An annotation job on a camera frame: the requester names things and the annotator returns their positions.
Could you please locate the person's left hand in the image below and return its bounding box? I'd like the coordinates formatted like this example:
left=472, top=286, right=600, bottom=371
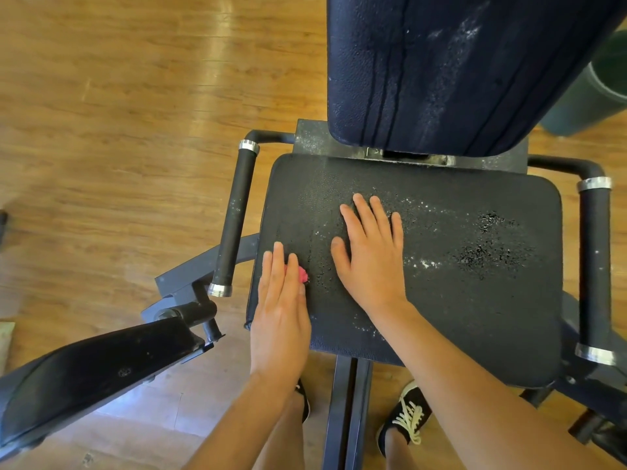
left=249, top=240, right=313, bottom=388

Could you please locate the person's right hand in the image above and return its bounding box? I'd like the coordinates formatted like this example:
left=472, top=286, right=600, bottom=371
left=330, top=193, right=410, bottom=314

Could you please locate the person's left forearm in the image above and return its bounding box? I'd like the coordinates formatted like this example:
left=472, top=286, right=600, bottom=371
left=181, top=371, right=305, bottom=470

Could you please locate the person's right forearm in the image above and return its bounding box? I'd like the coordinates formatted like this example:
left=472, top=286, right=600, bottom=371
left=372, top=293, right=627, bottom=470

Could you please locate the person's left black shoe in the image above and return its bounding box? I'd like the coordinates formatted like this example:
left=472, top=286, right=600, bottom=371
left=294, top=379, right=312, bottom=424

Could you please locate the person's black shoe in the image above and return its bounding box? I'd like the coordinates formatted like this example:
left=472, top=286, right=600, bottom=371
left=294, top=379, right=312, bottom=424
left=376, top=379, right=433, bottom=457

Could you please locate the person's left leg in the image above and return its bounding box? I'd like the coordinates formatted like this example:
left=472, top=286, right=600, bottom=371
left=257, top=406, right=305, bottom=470

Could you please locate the person's leg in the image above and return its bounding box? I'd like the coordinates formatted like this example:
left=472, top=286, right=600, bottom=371
left=257, top=406, right=305, bottom=470
left=384, top=430, right=423, bottom=470

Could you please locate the person's right black shoe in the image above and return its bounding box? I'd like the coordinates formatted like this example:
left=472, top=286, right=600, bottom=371
left=376, top=379, right=433, bottom=457

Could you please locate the person's right leg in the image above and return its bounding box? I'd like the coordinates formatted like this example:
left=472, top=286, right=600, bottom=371
left=384, top=430, right=423, bottom=470

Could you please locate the dark green plastic bucket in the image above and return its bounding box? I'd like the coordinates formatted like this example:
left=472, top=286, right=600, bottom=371
left=539, top=30, right=627, bottom=139

